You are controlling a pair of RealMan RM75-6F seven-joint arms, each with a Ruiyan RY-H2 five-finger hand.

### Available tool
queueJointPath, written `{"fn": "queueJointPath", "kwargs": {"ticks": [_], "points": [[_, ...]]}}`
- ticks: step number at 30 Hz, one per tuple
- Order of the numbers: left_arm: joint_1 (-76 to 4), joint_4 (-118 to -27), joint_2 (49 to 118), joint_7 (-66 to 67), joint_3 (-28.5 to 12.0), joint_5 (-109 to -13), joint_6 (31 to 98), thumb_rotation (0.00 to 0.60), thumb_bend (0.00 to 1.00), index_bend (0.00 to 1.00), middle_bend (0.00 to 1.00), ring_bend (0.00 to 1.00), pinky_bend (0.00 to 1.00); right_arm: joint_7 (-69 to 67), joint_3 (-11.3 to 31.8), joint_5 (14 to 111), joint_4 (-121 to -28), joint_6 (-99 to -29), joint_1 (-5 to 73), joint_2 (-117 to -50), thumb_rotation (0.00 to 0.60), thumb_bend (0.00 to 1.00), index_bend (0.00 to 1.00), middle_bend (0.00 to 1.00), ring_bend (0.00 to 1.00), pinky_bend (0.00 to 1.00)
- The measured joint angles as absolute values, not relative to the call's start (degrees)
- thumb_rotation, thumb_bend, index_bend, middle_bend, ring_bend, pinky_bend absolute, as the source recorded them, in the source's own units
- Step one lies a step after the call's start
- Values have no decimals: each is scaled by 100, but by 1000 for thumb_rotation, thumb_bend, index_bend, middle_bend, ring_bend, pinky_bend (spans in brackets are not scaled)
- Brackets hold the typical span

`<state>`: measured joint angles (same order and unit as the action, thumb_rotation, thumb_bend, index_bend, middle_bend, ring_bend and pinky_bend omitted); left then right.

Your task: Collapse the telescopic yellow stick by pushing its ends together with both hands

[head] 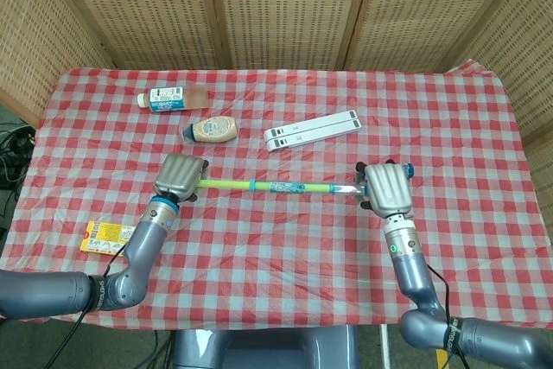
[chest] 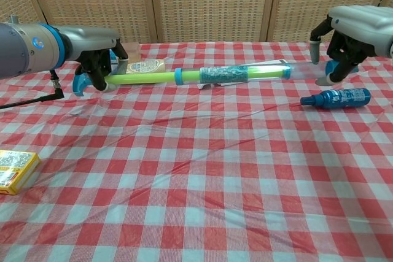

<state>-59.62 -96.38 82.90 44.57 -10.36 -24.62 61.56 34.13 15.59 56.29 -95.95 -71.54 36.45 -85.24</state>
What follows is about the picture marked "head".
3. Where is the large syringe with green plunger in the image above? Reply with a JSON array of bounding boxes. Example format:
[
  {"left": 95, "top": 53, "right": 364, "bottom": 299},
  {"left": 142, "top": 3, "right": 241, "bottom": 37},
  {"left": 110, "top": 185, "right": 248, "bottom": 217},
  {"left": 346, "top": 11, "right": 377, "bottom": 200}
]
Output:
[{"left": 196, "top": 177, "right": 368, "bottom": 196}]

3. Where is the grey robot torso base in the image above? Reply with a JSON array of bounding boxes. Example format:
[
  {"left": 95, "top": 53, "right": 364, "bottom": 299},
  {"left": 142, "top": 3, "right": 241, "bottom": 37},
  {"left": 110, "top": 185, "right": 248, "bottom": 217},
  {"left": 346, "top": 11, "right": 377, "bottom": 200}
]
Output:
[{"left": 172, "top": 325, "right": 359, "bottom": 369}]

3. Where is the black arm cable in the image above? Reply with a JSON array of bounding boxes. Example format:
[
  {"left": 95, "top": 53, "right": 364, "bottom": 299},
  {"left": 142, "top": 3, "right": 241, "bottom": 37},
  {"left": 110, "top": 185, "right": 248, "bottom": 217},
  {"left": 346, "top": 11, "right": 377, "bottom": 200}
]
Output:
[
  {"left": 42, "top": 237, "right": 130, "bottom": 369},
  {"left": 425, "top": 261, "right": 471, "bottom": 369}
]

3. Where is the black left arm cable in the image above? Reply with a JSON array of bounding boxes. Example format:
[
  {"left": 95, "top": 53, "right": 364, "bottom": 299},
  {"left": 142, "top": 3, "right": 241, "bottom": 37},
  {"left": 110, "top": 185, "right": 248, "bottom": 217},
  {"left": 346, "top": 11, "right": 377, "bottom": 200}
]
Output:
[{"left": 42, "top": 237, "right": 130, "bottom": 369}]

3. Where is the tea bottle with white cap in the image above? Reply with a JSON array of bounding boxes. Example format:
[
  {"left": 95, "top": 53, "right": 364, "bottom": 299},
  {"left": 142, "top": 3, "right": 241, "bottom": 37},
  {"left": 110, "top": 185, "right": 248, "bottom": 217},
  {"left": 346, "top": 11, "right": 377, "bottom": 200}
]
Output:
[{"left": 137, "top": 86, "right": 209, "bottom": 114}]

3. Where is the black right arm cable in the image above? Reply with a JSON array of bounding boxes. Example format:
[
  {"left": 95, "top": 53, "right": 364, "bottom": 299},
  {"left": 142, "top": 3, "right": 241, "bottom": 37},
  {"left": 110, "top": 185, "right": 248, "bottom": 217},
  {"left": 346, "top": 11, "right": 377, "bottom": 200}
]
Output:
[{"left": 425, "top": 261, "right": 471, "bottom": 369}]

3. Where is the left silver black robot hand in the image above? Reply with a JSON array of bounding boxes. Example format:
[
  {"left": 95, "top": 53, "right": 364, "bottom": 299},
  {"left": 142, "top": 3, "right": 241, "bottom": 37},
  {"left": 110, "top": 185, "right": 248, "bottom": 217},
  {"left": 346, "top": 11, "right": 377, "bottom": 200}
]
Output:
[{"left": 153, "top": 153, "right": 211, "bottom": 204}]

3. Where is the red white checkered tablecloth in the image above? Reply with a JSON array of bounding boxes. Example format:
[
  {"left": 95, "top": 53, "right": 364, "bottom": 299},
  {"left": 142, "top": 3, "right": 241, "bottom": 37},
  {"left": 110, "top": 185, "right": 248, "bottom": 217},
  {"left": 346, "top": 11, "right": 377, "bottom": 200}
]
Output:
[{"left": 0, "top": 60, "right": 553, "bottom": 332}]

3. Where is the black cable bundle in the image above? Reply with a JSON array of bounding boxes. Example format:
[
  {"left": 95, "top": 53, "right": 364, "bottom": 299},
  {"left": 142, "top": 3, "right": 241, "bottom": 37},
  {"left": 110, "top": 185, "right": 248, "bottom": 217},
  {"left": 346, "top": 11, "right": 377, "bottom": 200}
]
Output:
[{"left": 0, "top": 120, "right": 38, "bottom": 191}]

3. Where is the bamboo folding screen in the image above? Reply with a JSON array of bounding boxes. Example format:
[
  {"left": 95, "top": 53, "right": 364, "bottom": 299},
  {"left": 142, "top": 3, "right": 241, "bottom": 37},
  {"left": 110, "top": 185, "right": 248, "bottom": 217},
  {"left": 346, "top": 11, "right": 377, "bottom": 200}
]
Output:
[{"left": 0, "top": 0, "right": 553, "bottom": 197}]

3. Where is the beige squeeze sauce bottle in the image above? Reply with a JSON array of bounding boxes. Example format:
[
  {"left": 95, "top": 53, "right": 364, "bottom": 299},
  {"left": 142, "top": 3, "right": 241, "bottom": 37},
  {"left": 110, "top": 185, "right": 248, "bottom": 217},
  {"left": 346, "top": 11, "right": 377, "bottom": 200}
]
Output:
[{"left": 180, "top": 116, "right": 240, "bottom": 144}]

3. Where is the yellow cardboard box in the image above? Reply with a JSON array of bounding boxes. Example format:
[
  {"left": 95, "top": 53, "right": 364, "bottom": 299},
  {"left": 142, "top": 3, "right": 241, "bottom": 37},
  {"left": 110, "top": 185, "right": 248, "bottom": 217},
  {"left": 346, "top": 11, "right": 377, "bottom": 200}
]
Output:
[{"left": 79, "top": 220, "right": 136, "bottom": 257}]

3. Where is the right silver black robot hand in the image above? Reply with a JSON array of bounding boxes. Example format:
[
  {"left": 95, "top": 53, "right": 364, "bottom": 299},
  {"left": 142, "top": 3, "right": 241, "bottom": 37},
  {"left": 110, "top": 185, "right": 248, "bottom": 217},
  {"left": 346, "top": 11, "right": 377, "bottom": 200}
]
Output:
[{"left": 354, "top": 160, "right": 414, "bottom": 219}]

